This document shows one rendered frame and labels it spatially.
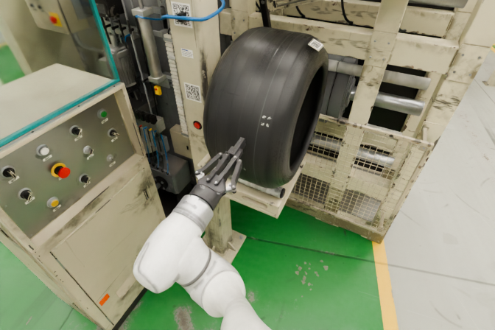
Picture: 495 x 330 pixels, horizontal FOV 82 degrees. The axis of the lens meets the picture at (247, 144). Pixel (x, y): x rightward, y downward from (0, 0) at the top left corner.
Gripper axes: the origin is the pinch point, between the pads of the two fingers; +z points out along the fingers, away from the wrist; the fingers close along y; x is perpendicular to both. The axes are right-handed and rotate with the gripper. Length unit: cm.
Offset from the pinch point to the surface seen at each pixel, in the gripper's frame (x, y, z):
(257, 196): 39.1, -0.2, 9.4
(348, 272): 130, -50, 33
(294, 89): -12.1, -10.2, 17.6
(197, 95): 5.8, 31.2, 23.0
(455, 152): 153, -116, 193
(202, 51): -12.2, 26.7, 26.4
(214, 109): -5.9, 11.2, 7.1
